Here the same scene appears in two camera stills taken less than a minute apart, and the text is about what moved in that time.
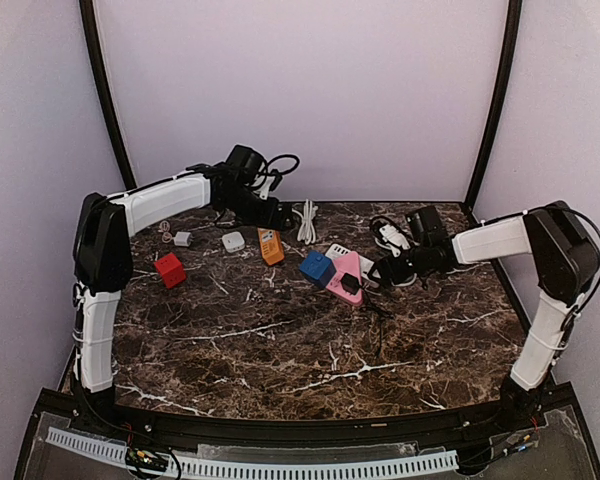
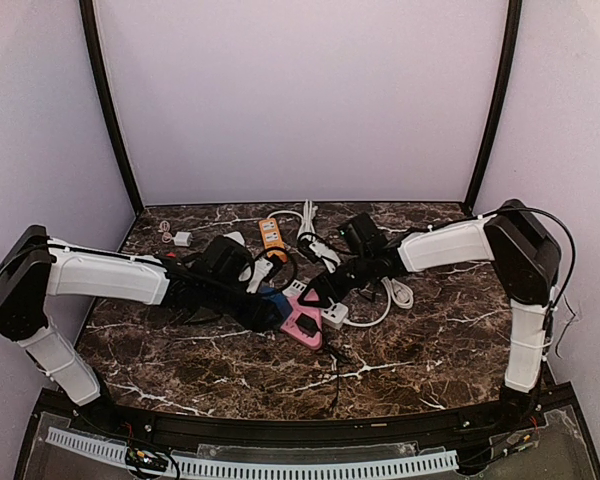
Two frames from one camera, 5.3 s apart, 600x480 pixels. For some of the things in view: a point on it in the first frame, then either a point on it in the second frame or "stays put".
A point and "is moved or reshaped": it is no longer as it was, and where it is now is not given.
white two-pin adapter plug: (233, 242) stays put
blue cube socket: (318, 268) → (281, 300)
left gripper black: (280, 218) → (259, 310)
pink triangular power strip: (348, 263) is moved or reshaped
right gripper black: (387, 268) → (331, 284)
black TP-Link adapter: (350, 284) is moved or reshaped
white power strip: (334, 251) → (333, 315)
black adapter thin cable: (381, 313) → (337, 374)
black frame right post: (514, 19) stays put
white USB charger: (182, 238) stays put
